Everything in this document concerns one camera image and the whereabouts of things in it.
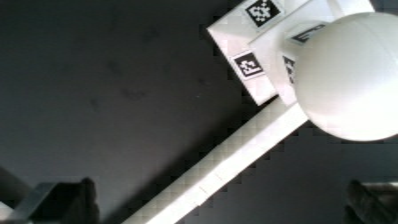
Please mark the white lamp base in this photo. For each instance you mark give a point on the white lamp base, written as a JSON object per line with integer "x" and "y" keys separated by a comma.
{"x": 259, "y": 34}

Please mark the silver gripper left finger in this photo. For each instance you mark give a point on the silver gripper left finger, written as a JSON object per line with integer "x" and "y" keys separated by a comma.
{"x": 57, "y": 204}

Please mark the white U-shaped frame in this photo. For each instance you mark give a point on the white U-shaped frame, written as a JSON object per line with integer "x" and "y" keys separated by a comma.
{"x": 222, "y": 164}

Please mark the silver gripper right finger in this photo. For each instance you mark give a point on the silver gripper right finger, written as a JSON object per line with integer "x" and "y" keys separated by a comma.
{"x": 371, "y": 199}

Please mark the white lamp bulb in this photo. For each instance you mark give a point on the white lamp bulb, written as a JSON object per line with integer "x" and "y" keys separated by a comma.
{"x": 346, "y": 77}

